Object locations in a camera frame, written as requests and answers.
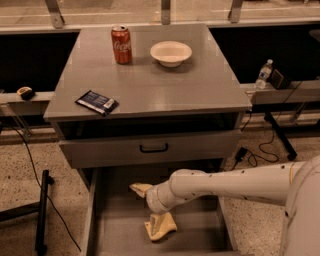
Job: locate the closed upper grey drawer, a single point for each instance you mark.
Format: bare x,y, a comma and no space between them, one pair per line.
120,151

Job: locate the black power adapter with cable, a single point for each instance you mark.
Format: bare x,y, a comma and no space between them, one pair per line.
266,154

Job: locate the black stand leg right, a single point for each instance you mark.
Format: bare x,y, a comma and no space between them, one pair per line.
291,152

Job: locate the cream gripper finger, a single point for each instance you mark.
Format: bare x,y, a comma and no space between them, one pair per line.
140,189
155,223

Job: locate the white bowl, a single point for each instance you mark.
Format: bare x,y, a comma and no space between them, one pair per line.
170,53

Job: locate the yellow black tape measure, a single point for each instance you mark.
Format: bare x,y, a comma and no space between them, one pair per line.
26,93

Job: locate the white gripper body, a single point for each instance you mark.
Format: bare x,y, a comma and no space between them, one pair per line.
154,199

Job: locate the grey drawer cabinet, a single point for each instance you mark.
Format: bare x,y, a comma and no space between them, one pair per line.
200,95

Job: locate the red cola can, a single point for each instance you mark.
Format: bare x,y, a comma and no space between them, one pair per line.
121,42

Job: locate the black metal stand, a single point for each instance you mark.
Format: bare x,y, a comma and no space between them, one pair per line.
39,207

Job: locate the yellow sponge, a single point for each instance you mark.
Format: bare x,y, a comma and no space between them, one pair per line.
168,225

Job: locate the dark blue snack packet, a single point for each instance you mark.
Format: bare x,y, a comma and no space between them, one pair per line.
97,102

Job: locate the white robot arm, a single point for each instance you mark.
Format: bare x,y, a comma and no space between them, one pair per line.
296,186

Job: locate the small black box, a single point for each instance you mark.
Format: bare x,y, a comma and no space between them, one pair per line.
278,80

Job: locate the clear water bottle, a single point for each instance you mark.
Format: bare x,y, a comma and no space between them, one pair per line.
264,74

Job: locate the black drawer handle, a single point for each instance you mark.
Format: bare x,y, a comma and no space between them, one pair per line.
153,149

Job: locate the open grey drawer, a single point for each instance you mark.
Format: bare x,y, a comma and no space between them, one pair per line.
117,216

